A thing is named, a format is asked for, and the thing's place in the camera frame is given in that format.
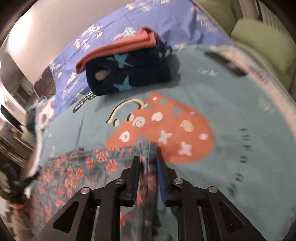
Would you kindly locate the dark patterned pillow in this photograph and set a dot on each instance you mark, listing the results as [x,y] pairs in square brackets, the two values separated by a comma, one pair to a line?
[45,86]

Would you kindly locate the green pillow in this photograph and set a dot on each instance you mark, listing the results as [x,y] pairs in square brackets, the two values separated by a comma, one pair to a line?
[221,12]
[277,47]

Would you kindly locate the folded coral red garment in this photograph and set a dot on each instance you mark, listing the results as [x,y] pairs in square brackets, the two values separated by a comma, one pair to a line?
[144,38]

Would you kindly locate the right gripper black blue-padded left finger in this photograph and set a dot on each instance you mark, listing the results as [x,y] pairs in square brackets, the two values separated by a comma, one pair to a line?
[94,214]

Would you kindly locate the folded navy star garment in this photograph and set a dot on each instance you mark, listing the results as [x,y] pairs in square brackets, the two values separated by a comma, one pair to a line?
[120,72]

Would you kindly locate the green pillow near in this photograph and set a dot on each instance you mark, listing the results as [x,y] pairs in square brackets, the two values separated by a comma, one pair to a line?
[277,47]

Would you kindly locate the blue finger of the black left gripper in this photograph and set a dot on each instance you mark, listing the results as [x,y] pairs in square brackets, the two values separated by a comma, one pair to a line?
[21,186]

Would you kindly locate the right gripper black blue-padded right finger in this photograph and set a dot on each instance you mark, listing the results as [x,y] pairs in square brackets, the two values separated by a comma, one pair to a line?
[202,214]

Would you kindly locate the black remote control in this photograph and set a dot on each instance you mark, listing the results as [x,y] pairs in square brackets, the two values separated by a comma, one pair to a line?
[230,66]

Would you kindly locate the teal printed bed blanket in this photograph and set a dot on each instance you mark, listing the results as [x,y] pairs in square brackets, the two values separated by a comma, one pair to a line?
[213,129]

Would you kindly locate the green pillow far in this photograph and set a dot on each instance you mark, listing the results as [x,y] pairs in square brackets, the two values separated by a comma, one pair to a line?
[221,12]

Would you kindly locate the teal floral patterned garment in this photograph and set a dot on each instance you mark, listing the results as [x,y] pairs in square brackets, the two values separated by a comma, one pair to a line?
[63,176]

